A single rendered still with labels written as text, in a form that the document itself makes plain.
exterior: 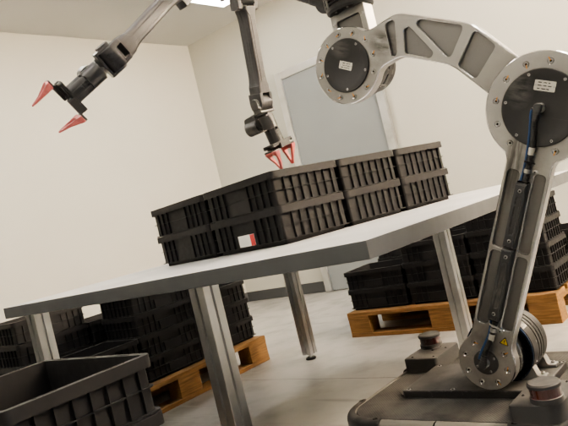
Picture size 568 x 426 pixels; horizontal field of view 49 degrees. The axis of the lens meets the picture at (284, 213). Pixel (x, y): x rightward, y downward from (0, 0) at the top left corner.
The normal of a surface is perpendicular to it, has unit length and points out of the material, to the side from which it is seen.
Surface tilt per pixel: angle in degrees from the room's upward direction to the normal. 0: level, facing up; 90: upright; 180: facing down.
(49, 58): 90
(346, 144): 90
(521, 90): 90
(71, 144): 90
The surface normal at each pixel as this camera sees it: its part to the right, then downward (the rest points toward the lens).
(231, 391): 0.74, -0.19
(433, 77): -0.63, 0.15
